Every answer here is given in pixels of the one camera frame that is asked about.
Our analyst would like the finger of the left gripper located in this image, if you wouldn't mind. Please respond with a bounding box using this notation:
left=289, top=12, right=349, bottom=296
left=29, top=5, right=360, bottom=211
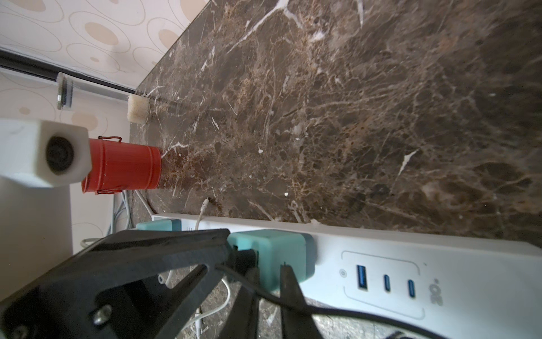
left=1, top=230, right=231, bottom=338

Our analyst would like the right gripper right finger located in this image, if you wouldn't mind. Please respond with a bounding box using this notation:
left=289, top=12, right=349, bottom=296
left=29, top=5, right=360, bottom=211
left=280, top=265, right=323, bottom=339

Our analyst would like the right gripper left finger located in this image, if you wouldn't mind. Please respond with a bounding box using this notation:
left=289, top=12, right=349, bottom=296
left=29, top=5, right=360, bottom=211
left=218, top=287, right=260, bottom=338

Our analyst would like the black usb cable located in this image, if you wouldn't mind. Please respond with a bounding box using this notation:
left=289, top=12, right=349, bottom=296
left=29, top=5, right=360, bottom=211
left=215, top=249, right=450, bottom=339

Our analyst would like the teal charger with black cable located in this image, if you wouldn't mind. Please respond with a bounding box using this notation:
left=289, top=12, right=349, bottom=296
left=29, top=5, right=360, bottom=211
left=228, top=230, right=317, bottom=292

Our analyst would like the red metal cup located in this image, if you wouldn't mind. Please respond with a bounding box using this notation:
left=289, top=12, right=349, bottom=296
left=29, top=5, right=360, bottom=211
left=81, top=136, right=162, bottom=194

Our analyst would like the white usb cable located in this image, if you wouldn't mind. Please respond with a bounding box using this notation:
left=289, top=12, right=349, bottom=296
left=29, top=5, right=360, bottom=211
left=158, top=197, right=231, bottom=339

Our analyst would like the power strip white cord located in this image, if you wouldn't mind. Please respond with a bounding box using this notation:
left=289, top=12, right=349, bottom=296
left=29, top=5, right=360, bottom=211
left=80, top=190, right=155, bottom=249

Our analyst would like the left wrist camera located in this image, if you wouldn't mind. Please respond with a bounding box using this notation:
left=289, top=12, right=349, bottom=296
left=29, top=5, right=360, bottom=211
left=1, top=119, right=92, bottom=299

